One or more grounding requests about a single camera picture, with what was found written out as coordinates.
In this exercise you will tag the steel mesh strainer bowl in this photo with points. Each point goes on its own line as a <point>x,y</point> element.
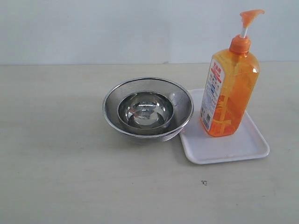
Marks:
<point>177,94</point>

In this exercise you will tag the orange dish soap pump bottle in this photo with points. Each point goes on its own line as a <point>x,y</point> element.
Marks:
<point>231,78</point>

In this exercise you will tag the white rectangular plastic tray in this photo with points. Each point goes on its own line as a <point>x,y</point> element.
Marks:
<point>200,148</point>

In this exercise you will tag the small stainless steel bowl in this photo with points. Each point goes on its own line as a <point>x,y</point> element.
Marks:
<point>145,110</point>

